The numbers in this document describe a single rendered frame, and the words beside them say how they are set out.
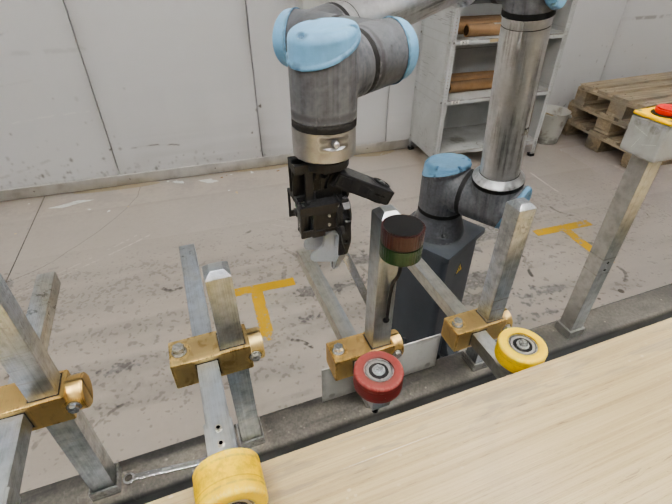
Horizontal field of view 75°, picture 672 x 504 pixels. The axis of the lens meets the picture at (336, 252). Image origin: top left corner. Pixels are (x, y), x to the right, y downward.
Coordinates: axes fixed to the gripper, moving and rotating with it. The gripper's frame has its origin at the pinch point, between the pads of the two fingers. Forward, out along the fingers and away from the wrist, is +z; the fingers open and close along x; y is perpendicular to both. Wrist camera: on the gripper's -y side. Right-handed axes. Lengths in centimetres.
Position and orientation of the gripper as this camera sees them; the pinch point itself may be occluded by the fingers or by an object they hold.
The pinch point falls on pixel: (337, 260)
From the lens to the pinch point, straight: 75.5
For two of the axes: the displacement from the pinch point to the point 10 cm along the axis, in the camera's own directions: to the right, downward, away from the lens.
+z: 0.0, 8.0, 6.0
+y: -9.4, 2.1, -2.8
